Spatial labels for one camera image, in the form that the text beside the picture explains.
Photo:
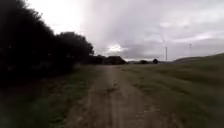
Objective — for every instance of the grass field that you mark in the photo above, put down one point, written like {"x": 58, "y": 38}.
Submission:
{"x": 186, "y": 86}

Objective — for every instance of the row of dark trees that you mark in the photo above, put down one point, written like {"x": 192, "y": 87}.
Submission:
{"x": 30, "y": 50}

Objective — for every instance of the brown dirt track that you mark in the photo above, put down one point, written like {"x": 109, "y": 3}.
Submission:
{"x": 115, "y": 100}

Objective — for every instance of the dark distant bushes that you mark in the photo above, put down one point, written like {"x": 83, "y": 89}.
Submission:
{"x": 111, "y": 60}

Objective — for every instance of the small distant tree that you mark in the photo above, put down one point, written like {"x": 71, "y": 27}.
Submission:
{"x": 155, "y": 61}

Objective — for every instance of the grass verge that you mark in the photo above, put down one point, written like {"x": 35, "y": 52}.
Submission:
{"x": 50, "y": 100}

